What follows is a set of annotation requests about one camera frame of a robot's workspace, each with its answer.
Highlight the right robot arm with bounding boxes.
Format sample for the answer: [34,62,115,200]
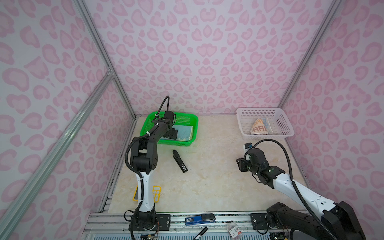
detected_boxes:
[236,158,366,240]

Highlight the aluminium frame rail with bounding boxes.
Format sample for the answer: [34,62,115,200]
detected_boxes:
[1,1,133,240]

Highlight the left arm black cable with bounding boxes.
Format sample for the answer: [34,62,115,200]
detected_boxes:
[123,95,171,240]

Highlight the black marker device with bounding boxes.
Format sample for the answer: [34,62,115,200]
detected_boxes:
[173,150,188,173]

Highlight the black pen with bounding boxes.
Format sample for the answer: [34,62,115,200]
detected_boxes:
[193,227,208,240]

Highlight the yellow calculator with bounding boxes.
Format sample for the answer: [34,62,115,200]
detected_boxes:
[133,186,162,203]

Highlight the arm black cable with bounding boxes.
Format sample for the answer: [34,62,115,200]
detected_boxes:
[123,95,171,240]
[248,138,340,240]

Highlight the blue stapler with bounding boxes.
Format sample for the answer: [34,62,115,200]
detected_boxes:
[185,213,216,226]

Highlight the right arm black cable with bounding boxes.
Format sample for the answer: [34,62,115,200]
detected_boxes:
[248,138,340,240]

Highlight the white plastic basket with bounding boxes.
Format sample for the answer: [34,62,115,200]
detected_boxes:
[236,108,295,141]

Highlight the small plastic bag red label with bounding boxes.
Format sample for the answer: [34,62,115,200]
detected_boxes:
[226,222,242,240]

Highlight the green plastic basket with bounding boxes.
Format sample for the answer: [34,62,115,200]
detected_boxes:
[140,112,199,147]

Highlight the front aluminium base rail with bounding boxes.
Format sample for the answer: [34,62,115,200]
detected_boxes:
[80,209,343,240]

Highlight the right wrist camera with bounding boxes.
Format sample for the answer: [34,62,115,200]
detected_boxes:
[244,143,270,171]

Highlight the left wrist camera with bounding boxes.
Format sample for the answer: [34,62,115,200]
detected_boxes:
[163,111,176,125]

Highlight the white blue lettered towel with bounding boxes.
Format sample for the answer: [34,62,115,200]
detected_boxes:
[251,118,274,135]

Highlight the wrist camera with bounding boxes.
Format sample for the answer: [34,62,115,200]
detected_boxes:
[163,111,176,125]
[244,143,270,171]

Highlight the pale green towel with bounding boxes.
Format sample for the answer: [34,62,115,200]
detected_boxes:
[162,125,194,142]

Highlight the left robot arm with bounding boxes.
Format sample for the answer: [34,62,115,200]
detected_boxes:
[125,118,174,232]

